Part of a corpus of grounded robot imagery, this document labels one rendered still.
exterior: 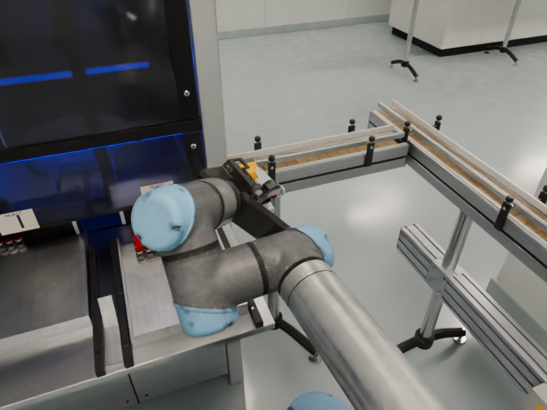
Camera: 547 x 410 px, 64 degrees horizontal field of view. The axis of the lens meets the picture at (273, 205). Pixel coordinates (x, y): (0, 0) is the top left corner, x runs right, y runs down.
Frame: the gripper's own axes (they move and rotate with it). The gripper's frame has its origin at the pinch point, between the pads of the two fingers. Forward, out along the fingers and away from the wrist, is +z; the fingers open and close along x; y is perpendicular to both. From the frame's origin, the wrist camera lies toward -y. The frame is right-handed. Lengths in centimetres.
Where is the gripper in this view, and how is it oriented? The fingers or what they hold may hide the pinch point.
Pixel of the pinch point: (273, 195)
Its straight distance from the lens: 83.1
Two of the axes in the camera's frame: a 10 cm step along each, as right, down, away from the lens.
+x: -6.7, 6.4, 3.7
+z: 3.6, -1.5, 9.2
